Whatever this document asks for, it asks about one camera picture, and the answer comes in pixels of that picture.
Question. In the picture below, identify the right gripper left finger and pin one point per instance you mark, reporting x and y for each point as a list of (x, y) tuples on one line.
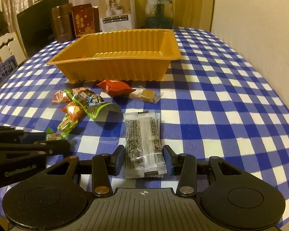
[(61, 193)]

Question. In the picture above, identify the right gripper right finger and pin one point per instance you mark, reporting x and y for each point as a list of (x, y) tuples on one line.
[(219, 195)]

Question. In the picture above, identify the red green candy packet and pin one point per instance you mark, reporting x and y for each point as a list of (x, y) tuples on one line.
[(50, 135)]

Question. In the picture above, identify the yellow green candy packet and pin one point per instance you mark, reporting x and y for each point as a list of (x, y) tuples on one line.
[(67, 124)]

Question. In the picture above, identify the small red snack packet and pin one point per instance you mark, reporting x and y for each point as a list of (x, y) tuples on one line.
[(74, 110)]

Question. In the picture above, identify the green edged dark snack bag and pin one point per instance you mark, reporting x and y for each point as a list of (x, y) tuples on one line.
[(90, 102)]

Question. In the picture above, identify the clear seaweed snack packet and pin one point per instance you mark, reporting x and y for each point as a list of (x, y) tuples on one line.
[(143, 149)]

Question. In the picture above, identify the large red snack packet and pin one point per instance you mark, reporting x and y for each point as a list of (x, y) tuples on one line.
[(115, 88)]

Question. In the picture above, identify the dark red candy wrapper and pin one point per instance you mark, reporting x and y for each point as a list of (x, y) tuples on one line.
[(62, 97)]

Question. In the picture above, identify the blue milk carton box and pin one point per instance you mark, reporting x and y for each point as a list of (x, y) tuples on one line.
[(7, 68)]

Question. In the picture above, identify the blue white checkered tablecloth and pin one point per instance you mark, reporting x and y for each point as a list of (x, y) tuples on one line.
[(213, 102)]

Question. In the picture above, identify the white wooden chair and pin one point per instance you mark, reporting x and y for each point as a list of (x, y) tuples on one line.
[(10, 46)]

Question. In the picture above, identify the clear wrapped brown candy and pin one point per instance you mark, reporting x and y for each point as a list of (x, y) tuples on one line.
[(145, 95)]

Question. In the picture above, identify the brown metal thermos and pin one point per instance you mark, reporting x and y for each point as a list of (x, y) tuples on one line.
[(63, 23)]

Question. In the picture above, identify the dark red gift box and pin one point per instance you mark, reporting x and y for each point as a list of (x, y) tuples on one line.
[(85, 19)]

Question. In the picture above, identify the orange plastic tray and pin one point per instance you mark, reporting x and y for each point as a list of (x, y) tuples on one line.
[(137, 55)]

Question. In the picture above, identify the white humidifier box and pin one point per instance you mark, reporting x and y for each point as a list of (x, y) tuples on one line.
[(117, 15)]

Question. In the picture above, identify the green glass dome jar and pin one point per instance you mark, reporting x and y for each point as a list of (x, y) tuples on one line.
[(159, 14)]

